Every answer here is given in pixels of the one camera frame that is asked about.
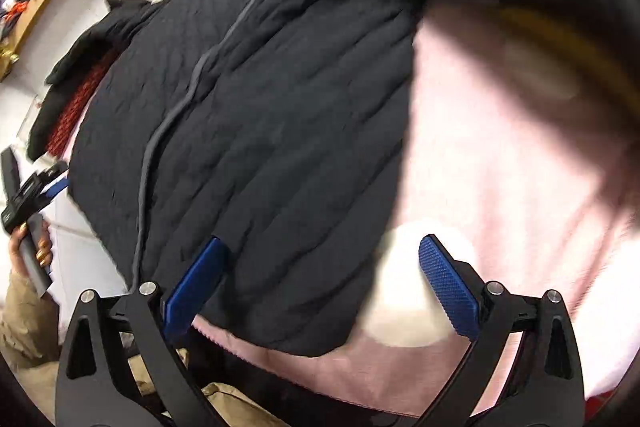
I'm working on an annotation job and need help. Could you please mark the person's left hand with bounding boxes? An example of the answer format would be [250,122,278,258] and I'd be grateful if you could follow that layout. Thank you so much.
[7,219,55,279]

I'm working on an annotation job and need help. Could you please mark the red patterned cloth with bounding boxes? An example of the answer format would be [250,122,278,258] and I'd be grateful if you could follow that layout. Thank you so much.
[46,52,122,158]

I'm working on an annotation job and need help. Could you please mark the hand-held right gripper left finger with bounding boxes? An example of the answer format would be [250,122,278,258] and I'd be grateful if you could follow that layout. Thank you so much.
[54,236,237,427]

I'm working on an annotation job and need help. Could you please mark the pink polka dot blanket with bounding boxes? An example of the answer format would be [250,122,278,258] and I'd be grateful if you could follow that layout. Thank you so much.
[192,2,640,423]

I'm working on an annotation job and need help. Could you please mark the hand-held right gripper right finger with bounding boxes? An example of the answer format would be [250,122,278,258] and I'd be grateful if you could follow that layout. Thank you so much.
[400,234,587,427]

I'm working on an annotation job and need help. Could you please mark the beige pants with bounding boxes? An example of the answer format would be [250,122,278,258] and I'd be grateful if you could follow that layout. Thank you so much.
[122,347,293,427]

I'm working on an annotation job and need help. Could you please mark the black quilted jacket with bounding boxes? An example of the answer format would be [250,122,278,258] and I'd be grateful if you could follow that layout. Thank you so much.
[27,0,637,358]

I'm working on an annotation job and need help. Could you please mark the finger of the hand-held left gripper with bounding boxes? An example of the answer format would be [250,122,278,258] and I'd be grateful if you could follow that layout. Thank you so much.
[40,161,72,204]

